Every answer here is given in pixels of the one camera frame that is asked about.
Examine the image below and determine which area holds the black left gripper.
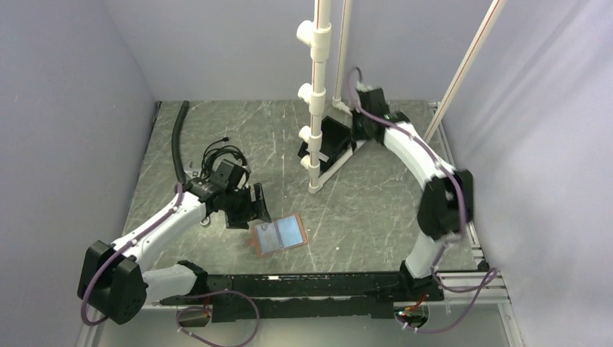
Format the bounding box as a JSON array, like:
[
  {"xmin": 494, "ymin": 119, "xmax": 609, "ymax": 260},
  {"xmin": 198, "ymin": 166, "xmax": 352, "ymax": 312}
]
[{"xmin": 223, "ymin": 183, "xmax": 271, "ymax": 229}]

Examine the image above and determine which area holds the black card tray box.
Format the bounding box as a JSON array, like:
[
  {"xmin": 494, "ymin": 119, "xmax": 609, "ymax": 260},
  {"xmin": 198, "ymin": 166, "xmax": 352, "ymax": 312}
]
[{"xmin": 319, "ymin": 116, "xmax": 358, "ymax": 174}]

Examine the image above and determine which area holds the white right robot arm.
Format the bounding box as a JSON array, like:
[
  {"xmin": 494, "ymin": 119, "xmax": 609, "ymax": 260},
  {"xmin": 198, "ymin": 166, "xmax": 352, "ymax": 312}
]
[{"xmin": 352, "ymin": 82, "xmax": 473, "ymax": 300}]

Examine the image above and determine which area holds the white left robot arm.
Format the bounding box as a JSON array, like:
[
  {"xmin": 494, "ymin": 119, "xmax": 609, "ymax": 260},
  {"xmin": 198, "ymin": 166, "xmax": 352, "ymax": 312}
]
[{"xmin": 77, "ymin": 160, "xmax": 272, "ymax": 326}]

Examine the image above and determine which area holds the coiled black usb cable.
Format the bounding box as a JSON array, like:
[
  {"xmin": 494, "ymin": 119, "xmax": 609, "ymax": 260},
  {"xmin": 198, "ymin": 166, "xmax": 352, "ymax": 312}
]
[{"xmin": 201, "ymin": 137, "xmax": 250, "ymax": 179}]

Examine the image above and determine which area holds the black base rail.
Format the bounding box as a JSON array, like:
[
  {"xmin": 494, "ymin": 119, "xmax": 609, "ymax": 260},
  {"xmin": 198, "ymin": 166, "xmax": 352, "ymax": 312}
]
[{"xmin": 160, "ymin": 266, "xmax": 445, "ymax": 322}]

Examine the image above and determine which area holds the black corrugated hose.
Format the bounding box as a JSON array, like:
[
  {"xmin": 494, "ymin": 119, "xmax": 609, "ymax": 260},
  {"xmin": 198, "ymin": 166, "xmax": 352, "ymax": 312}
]
[{"xmin": 171, "ymin": 100, "xmax": 191, "ymax": 185}]

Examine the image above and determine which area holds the white pvc pipe frame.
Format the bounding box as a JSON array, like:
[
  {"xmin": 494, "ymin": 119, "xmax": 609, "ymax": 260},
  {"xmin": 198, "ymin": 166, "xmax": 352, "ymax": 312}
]
[{"xmin": 296, "ymin": 0, "xmax": 509, "ymax": 194}]

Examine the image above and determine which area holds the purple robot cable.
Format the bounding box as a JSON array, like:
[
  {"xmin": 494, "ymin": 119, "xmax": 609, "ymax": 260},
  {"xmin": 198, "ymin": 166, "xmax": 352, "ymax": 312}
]
[{"xmin": 175, "ymin": 291, "xmax": 260, "ymax": 347}]

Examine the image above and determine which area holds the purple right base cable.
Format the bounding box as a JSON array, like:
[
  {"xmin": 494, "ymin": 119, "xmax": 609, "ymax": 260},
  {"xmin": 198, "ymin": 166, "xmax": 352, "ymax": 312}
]
[{"xmin": 395, "ymin": 267, "xmax": 499, "ymax": 335}]

